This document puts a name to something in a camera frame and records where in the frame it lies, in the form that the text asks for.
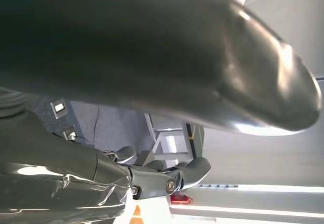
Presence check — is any white frame workbench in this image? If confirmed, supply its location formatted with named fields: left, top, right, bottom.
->
left=143, top=113, right=205, bottom=167

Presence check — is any red round button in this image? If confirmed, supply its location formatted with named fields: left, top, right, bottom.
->
left=170, top=194, right=193, bottom=205

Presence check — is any grey metal floor box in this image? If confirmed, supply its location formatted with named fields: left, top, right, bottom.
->
left=50, top=99, right=69, bottom=119
left=63, top=127, right=78, bottom=142

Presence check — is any thin black floor cable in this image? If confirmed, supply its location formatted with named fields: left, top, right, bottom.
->
left=92, top=106, right=100, bottom=145

